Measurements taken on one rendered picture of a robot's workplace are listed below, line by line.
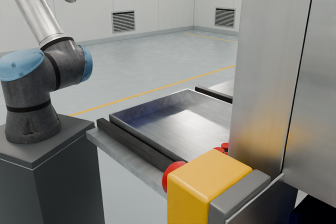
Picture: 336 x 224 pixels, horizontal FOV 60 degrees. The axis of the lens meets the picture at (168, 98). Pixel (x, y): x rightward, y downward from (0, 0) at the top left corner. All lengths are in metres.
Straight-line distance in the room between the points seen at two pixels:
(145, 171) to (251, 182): 0.29
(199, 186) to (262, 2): 0.17
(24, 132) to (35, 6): 0.38
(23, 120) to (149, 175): 0.45
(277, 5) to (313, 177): 0.16
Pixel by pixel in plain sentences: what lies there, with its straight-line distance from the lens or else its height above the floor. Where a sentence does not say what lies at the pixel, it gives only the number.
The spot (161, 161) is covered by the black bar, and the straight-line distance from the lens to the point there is 0.54.
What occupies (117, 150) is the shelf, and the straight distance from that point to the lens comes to 0.61.
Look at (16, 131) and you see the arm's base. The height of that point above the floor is 0.83.
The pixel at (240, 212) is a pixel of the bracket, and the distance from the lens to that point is 0.26.
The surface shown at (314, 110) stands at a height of 1.10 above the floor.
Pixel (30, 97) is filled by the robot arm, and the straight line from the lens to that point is 0.85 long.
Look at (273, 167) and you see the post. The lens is 0.32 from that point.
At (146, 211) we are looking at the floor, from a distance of 1.76.
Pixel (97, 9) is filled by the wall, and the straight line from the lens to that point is 6.17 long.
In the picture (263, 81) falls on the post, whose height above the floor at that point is 1.11.
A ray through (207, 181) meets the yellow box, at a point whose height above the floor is 1.03.
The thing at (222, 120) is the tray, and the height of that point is 0.88.
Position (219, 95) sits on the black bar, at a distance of 0.84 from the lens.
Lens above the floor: 1.20
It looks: 22 degrees down
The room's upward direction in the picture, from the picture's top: straight up
